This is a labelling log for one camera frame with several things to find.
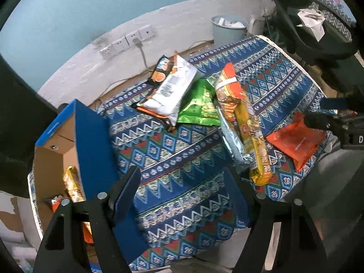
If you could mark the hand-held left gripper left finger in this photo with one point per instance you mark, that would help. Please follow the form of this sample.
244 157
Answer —
127 194

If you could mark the grey patterned cloth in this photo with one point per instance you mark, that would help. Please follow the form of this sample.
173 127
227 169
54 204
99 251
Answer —
335 14

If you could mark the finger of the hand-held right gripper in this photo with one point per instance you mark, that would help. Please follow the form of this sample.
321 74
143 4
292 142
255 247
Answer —
318 121
338 103

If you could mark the crumpled white paper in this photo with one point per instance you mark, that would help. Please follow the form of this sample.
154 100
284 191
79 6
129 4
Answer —
312 22

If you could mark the black chair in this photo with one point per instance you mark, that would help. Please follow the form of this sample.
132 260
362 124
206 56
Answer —
312 51

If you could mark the black snack packet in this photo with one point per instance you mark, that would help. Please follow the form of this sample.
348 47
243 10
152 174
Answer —
172 91
160 71

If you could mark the white plastic object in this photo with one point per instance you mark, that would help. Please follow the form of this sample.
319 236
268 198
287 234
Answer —
257 25

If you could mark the white wall socket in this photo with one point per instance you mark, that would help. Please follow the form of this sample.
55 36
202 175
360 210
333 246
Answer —
133 38
120 46
148 31
106 53

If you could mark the white paper trash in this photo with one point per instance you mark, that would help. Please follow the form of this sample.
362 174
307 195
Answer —
231 22

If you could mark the light blue trash bin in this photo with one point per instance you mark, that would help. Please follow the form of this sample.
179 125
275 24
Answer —
227 35

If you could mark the green snack packet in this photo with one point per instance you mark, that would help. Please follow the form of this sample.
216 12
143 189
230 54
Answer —
199 105

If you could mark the blue patterned tablecloth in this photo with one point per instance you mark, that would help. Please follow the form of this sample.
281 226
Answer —
184 153

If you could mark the wooden baseboard strip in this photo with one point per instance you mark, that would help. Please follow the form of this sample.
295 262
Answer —
196 47

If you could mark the orange yellow long snack packet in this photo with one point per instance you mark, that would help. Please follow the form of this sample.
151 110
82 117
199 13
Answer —
247 119

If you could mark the cardboard box with blue flaps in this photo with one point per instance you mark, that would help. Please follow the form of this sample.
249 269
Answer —
91 136

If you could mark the silver snack packet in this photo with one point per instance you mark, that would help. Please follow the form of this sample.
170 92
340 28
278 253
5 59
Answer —
233 145

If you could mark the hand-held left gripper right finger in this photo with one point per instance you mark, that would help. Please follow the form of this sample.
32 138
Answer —
237 196

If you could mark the red orange snack packet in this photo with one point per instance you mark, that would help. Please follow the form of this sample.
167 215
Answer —
295 145

